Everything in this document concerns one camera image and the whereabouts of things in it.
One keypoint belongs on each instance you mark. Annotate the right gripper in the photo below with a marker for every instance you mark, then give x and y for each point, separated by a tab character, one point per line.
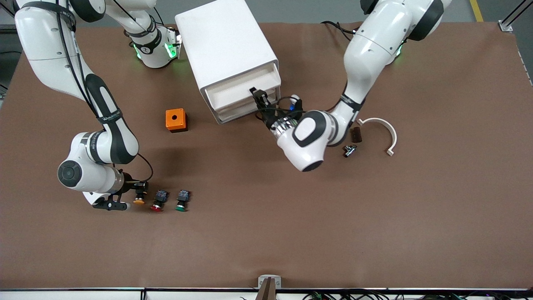
128	187

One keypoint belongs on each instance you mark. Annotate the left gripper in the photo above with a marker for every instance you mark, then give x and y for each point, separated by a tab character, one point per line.
267	114

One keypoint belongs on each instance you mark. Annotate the yellow push button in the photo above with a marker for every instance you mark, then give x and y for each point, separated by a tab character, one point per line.
139	200

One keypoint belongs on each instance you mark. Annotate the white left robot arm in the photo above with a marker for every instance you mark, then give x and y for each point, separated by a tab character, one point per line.
370	46

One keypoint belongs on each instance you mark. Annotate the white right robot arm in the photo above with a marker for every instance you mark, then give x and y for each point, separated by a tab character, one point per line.
50	54

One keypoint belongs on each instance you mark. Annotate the red push button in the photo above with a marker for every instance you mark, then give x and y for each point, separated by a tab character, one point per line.
160	199

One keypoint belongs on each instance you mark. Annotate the green push button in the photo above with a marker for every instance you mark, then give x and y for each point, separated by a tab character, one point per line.
182	199

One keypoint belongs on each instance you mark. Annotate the white drawer cabinet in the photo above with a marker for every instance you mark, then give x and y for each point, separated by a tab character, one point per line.
225	37

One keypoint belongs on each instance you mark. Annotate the silver metal fitting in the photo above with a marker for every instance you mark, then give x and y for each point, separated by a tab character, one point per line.
349	151

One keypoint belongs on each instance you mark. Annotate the brown terminal block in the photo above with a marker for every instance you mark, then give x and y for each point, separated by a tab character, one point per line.
357	135

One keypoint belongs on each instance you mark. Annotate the white curved plastic clamp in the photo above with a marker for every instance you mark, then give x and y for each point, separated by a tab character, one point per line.
392	133

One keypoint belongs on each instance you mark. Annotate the orange button enclosure box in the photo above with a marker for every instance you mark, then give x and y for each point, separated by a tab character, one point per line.
175	118

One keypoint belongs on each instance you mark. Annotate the white table edge rail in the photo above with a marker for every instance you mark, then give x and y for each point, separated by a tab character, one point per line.
83	295

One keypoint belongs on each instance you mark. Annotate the grey metal bracket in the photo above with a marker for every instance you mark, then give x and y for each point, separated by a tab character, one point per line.
262	281

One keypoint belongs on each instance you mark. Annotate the brown post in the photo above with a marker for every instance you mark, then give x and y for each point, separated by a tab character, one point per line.
266	291

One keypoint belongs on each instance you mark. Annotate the aluminium frame profile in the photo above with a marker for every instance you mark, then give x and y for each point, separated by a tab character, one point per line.
506	26

